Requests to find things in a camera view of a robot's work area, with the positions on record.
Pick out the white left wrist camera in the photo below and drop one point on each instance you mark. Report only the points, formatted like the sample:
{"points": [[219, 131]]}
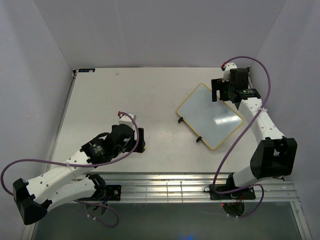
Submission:
{"points": [[126, 119]]}

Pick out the blue left corner label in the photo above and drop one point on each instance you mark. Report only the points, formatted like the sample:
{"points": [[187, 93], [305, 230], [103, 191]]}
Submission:
{"points": [[86, 70]]}

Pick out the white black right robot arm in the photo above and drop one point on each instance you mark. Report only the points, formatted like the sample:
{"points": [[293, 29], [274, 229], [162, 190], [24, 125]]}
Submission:
{"points": [[275, 153]]}

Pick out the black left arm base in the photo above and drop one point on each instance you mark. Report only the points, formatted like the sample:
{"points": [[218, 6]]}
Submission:
{"points": [[110, 193]]}

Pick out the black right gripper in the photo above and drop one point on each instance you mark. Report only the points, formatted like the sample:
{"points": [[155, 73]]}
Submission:
{"points": [[217, 84]]}

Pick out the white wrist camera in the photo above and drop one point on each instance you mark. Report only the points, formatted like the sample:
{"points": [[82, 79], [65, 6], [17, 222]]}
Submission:
{"points": [[126, 119], [226, 68]]}

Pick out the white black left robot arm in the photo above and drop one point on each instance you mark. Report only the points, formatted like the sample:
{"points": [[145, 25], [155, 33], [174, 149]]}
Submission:
{"points": [[73, 180]]}

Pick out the yellow framed whiteboard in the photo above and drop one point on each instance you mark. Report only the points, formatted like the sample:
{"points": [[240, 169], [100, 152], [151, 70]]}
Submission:
{"points": [[213, 121]]}

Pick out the aluminium frame rail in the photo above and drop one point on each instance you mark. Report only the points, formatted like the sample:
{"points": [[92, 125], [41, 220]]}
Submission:
{"points": [[169, 188]]}

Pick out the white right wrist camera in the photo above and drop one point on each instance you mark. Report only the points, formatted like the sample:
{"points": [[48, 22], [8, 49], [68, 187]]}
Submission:
{"points": [[226, 68]]}

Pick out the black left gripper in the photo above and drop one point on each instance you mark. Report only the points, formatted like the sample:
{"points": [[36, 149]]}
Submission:
{"points": [[139, 147]]}

